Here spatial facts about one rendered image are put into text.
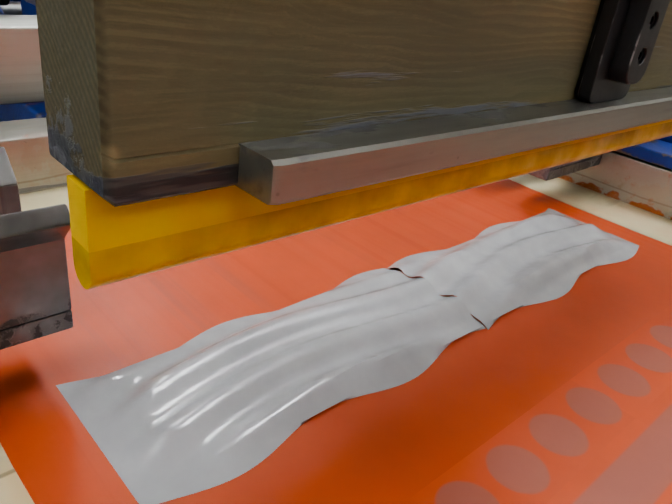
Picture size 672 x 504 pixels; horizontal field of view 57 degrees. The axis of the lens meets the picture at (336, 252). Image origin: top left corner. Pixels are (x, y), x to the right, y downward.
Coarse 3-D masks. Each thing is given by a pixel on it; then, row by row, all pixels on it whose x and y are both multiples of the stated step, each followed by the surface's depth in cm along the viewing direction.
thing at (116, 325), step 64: (256, 256) 34; (320, 256) 35; (128, 320) 28; (192, 320) 28; (0, 384) 23; (448, 384) 26; (512, 384) 27; (64, 448) 21; (320, 448) 22; (384, 448) 22; (448, 448) 23
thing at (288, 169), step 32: (640, 96) 25; (352, 128) 15; (384, 128) 16; (416, 128) 16; (448, 128) 17; (480, 128) 17; (512, 128) 18; (544, 128) 19; (576, 128) 21; (608, 128) 23; (256, 160) 13; (288, 160) 13; (320, 160) 13; (352, 160) 14; (384, 160) 15; (416, 160) 16; (448, 160) 17; (480, 160) 18; (256, 192) 13; (288, 192) 13; (320, 192) 14
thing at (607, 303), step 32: (480, 192) 47; (512, 192) 48; (352, 224) 39; (384, 224) 40; (416, 224) 41; (448, 224) 41; (480, 224) 42; (608, 224) 45; (384, 256) 36; (640, 256) 40; (576, 288) 35; (608, 288) 36; (640, 288) 36; (512, 320) 31; (544, 320) 32; (576, 320) 32; (608, 320) 32; (640, 320) 33; (544, 352) 29; (576, 352) 29
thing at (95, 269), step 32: (512, 160) 24; (544, 160) 25; (576, 160) 28; (384, 192) 19; (416, 192) 20; (448, 192) 22; (224, 224) 15; (256, 224) 16; (288, 224) 17; (320, 224) 18; (96, 256) 13; (128, 256) 14; (160, 256) 14; (192, 256) 15
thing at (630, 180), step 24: (24, 120) 39; (0, 144) 36; (24, 144) 37; (48, 144) 38; (24, 168) 37; (48, 168) 38; (600, 168) 50; (624, 168) 49; (648, 168) 47; (24, 192) 38; (600, 192) 50; (624, 192) 49; (648, 192) 48
